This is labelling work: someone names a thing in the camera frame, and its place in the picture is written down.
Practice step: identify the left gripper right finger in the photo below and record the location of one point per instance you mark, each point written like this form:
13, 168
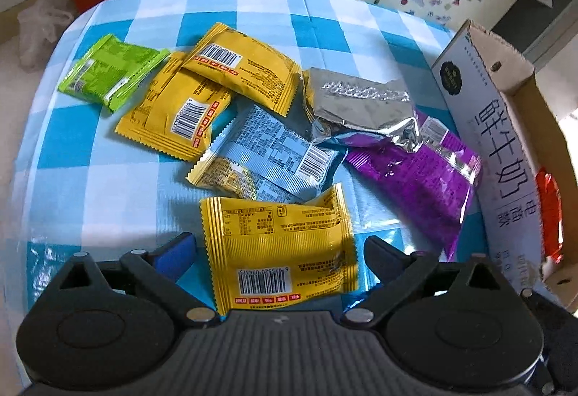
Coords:
401, 277

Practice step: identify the purple snack packet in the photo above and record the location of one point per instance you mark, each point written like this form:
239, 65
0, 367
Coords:
432, 187

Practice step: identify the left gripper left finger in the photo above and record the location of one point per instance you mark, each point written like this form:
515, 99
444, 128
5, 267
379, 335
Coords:
155, 275

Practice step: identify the light blue snack packet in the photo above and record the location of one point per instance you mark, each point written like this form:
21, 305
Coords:
258, 158

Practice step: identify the open cardboard box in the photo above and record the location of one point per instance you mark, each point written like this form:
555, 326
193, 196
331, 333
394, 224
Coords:
491, 91

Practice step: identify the yellow snack packet bottom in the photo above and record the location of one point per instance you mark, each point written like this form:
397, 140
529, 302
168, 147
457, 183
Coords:
265, 255

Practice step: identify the silver foil snack packet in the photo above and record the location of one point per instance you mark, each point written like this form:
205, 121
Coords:
351, 111

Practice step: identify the red snack packet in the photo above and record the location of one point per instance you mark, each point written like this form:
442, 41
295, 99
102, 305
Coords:
550, 214

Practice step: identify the green snack packet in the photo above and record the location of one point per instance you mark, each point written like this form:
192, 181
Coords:
111, 71

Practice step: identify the clear plastic bag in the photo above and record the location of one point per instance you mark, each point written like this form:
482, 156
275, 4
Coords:
41, 26

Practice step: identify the yellow snack packet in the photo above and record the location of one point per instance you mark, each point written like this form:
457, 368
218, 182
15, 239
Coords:
246, 66
265, 255
177, 113

